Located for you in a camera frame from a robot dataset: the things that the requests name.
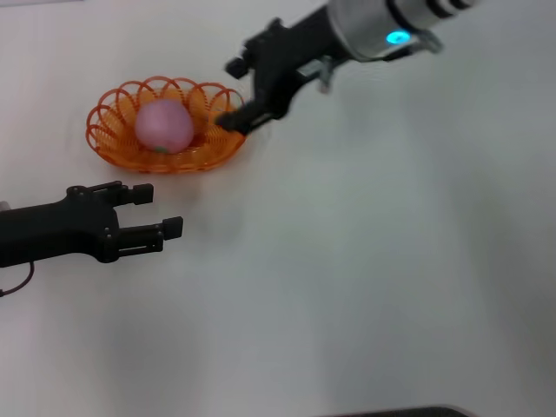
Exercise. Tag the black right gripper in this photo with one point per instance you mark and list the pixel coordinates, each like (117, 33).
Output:
(282, 61)

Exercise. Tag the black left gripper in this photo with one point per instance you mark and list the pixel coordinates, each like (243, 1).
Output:
(56, 230)

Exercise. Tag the orange plastic woven basket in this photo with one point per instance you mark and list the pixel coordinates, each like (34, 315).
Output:
(121, 147)

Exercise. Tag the pink peach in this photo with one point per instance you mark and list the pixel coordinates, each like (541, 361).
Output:
(165, 126)

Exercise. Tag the silver right gripper elbow connector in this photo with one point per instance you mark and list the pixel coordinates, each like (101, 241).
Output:
(326, 74)

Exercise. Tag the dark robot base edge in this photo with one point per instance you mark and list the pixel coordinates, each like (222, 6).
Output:
(404, 412)

